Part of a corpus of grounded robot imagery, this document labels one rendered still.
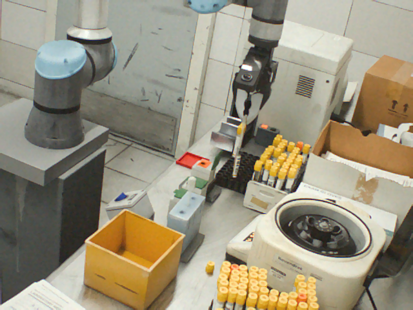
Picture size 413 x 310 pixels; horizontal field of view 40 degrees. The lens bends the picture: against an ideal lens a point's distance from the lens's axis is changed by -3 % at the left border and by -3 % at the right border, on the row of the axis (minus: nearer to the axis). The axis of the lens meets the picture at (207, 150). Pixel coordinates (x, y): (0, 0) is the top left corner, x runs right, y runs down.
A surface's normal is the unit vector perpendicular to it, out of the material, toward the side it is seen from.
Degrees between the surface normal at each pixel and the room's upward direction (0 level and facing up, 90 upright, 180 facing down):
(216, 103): 90
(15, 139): 1
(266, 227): 0
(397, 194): 92
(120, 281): 90
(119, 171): 0
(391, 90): 87
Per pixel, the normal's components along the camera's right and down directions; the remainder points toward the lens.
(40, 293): 0.17, -0.88
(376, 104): -0.47, 0.35
